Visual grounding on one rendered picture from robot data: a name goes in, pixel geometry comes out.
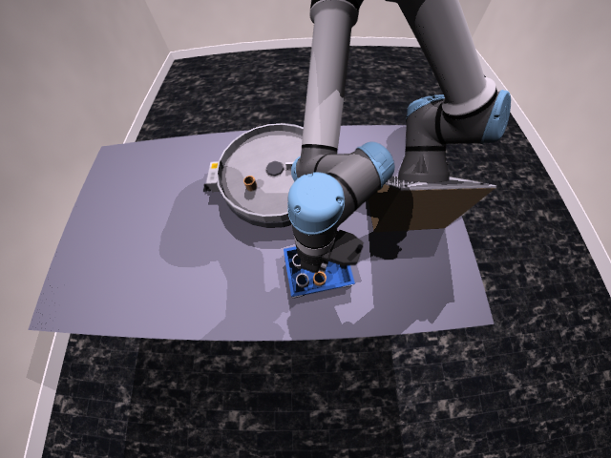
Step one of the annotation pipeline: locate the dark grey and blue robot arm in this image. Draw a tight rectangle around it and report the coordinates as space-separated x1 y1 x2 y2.
287 0 511 249

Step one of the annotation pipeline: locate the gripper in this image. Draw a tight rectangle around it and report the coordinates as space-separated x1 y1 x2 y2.
294 229 364 273

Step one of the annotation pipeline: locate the blue crate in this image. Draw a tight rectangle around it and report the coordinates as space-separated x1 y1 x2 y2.
284 246 355 299

